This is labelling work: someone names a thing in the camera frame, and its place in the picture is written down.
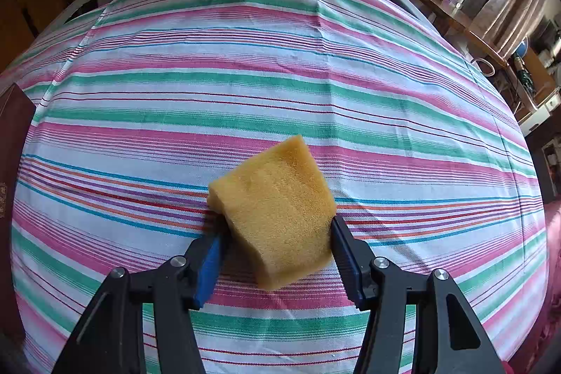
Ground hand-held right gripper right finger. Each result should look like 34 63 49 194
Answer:
330 215 507 374

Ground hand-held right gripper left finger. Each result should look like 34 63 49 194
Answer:
52 227 229 374

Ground yellow sponge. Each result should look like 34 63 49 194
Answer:
208 134 338 292

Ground white bag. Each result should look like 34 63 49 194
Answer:
471 57 498 77

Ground wooden desk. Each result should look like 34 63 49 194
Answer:
388 0 513 70

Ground cardboard box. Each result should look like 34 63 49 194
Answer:
519 50 558 100

